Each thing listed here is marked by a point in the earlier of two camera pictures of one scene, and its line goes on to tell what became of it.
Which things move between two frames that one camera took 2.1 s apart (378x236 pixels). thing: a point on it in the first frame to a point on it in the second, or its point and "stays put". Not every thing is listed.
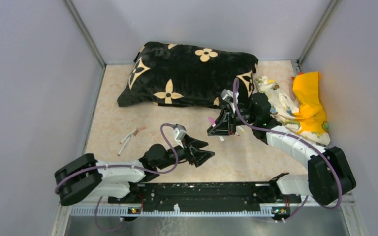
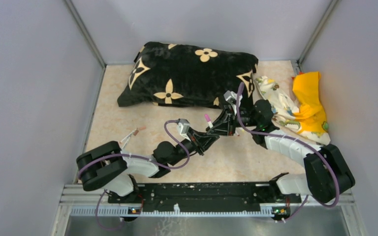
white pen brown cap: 135,133 stays put
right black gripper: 225,124 stays put
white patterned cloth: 282,107 stays put
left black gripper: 188,149 to 195,142
